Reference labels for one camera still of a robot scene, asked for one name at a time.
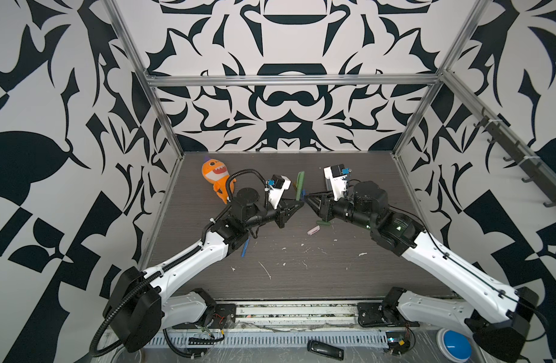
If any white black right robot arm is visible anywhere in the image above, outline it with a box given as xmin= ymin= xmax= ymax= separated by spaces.
xmin=304 ymin=181 xmax=538 ymax=362

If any blue pen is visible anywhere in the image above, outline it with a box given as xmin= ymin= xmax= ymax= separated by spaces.
xmin=241 ymin=238 xmax=250 ymax=258

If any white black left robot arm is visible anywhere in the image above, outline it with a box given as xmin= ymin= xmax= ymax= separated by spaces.
xmin=89 ymin=169 xmax=304 ymax=357

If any orange shark plush toy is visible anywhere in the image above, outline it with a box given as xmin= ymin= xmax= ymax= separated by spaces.
xmin=202 ymin=159 xmax=230 ymax=204

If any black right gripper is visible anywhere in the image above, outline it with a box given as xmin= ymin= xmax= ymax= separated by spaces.
xmin=304 ymin=189 xmax=379 ymax=233

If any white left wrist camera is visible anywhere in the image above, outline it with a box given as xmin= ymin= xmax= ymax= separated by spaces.
xmin=264 ymin=175 xmax=291 ymax=210

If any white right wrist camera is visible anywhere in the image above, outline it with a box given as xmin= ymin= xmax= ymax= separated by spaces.
xmin=323 ymin=164 xmax=351 ymax=201

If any grey slotted cable duct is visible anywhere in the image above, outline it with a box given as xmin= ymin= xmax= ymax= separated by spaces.
xmin=169 ymin=331 xmax=388 ymax=349

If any green pen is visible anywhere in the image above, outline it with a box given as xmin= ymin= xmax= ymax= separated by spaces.
xmin=295 ymin=171 xmax=305 ymax=201

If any black remote device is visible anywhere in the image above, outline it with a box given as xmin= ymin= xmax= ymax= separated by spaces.
xmin=307 ymin=340 xmax=344 ymax=361

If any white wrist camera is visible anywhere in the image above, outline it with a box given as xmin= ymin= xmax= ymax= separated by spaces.
xmin=323 ymin=164 xmax=351 ymax=201
xmin=264 ymin=175 xmax=291 ymax=210

